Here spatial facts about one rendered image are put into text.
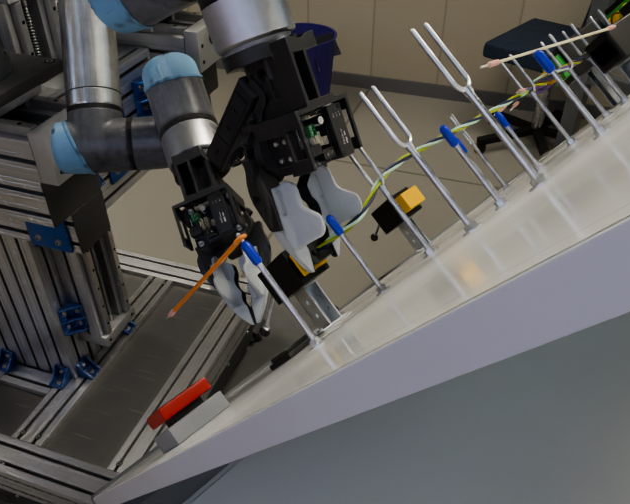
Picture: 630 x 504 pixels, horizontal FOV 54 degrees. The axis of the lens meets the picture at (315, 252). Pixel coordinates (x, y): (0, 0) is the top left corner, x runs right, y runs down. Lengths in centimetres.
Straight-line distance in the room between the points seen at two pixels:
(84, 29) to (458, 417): 77
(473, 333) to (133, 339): 181
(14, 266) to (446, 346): 152
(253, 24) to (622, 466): 76
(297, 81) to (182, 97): 29
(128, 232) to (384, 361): 258
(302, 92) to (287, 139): 4
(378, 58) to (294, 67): 336
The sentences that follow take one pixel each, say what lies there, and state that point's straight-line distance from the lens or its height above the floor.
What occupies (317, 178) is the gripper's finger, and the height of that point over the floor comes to 124.
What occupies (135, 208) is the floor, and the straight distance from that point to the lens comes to 291.
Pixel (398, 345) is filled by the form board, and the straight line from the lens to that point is 20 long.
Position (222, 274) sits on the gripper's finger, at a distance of 75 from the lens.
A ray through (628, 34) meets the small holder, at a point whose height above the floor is 137.
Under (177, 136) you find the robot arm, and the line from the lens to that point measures 79.
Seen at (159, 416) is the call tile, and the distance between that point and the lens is 56.
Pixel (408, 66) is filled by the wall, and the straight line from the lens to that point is 387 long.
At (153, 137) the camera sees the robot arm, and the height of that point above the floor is 115.
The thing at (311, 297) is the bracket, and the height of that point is 113.
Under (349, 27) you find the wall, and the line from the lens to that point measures 389.
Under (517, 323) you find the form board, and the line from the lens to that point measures 16.
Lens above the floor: 156
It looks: 38 degrees down
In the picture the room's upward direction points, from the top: straight up
